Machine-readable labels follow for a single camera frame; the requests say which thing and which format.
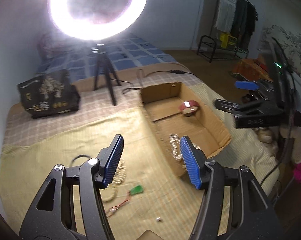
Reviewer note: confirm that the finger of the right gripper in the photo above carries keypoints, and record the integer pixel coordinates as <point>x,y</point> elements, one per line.
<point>230,107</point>
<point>246,85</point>

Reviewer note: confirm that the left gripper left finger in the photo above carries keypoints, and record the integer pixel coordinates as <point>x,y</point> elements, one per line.
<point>51,214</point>

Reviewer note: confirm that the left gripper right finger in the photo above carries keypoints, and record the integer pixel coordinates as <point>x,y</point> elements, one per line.
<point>251,214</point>

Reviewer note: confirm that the black ring bangle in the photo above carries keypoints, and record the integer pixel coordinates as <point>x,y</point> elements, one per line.
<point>78,157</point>

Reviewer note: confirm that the black metal clothes rack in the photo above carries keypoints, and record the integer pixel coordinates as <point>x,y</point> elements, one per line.
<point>233,25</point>

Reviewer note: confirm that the cardboard box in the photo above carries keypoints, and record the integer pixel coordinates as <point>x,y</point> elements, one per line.
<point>161,109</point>

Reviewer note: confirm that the yellow striped cloth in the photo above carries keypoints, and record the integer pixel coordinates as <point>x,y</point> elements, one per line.
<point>23,169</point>

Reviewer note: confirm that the black printed gift bag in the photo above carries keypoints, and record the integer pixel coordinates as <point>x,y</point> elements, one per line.
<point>49,94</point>

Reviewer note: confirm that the pink plaid blanket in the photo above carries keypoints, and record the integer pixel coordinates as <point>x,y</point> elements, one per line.
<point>22,130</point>

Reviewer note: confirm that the black tripod stand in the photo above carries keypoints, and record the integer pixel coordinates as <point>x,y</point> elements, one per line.
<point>105,67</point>

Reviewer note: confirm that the white ring light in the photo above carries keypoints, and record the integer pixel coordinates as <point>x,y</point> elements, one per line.
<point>94,20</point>

